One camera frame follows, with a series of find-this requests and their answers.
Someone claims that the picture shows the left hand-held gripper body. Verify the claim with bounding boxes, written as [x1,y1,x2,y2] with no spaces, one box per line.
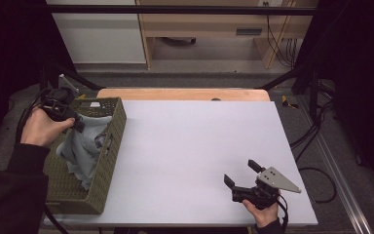
[40,73,80,123]

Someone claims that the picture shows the white cabinet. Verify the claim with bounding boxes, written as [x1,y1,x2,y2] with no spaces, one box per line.
[45,0,147,65]

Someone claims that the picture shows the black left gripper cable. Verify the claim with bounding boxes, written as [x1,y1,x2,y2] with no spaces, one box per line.
[14,88,52,144]

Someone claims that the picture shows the yellow and black tape piece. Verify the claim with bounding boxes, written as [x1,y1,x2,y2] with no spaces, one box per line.
[280,95,300,110]

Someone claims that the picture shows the light wooden desk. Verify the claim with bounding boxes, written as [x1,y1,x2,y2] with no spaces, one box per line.
[135,0,319,70]

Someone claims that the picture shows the white table cover sheet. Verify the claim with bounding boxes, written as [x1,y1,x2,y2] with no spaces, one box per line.
[43,99,319,227]

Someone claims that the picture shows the hanging black cables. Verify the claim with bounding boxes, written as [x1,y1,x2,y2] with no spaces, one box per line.
[265,2,299,68]

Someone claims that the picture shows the black floor cable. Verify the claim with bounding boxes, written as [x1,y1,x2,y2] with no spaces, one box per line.
[288,97,339,205]

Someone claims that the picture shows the black curtain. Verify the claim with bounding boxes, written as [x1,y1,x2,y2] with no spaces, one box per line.
[0,0,77,157]
[293,0,374,199]

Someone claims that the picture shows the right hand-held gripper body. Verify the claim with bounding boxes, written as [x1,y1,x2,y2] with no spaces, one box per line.
[232,166,303,211]

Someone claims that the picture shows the light grey cloth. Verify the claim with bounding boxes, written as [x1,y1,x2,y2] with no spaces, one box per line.
[56,113,114,191]

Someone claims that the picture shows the aluminium floor rail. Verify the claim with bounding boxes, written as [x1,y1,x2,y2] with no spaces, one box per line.
[300,97,374,234]

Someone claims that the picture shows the black diagonal stand strut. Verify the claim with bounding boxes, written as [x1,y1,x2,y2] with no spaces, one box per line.
[47,61,104,92]
[256,62,310,92]

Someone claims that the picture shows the wooden table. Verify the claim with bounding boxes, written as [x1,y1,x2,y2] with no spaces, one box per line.
[96,88,271,102]

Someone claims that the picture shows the person's right hand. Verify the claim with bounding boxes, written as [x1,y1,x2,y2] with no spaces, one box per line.
[242,194,281,229]

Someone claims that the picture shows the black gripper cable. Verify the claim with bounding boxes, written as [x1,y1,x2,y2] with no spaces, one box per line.
[277,194,289,233]
[14,88,52,144]

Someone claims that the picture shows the black horizontal frame bar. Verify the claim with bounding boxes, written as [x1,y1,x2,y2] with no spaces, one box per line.
[43,4,319,16]

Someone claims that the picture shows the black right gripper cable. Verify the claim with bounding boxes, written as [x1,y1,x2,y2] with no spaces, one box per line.
[277,194,289,233]

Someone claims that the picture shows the person's left hand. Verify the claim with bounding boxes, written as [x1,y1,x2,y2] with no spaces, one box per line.
[19,106,76,149]

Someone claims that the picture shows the olive green woven basket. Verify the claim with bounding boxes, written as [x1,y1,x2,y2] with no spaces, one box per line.
[43,97,128,215]

